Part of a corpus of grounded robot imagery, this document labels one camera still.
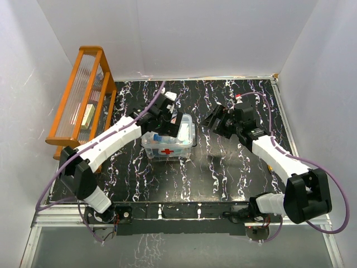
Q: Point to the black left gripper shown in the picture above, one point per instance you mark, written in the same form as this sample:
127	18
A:
173	127

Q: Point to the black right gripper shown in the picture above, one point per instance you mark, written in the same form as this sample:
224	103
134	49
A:
221	113

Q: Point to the white paper leaflet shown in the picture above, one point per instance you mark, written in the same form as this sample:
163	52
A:
184	132

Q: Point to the clear box lid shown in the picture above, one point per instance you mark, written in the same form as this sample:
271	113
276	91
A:
147	139

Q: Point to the clear medicine kit box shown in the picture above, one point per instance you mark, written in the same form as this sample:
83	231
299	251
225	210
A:
166	152

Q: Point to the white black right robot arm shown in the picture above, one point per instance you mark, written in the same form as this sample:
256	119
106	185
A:
307	193

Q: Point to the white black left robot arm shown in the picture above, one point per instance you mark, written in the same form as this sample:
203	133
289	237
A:
78	165

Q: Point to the cream box on rack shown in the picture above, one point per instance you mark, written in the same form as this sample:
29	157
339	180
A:
88	114

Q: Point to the orange wooden rack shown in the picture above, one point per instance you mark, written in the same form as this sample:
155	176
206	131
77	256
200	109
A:
90	82

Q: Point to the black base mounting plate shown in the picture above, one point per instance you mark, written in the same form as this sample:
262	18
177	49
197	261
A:
180	217

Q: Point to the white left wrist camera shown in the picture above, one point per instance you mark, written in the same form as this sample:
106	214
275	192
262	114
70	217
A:
171	95

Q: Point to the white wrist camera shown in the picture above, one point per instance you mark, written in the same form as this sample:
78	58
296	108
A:
171	95
238	98

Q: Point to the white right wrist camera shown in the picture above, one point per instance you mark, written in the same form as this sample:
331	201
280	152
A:
238	98

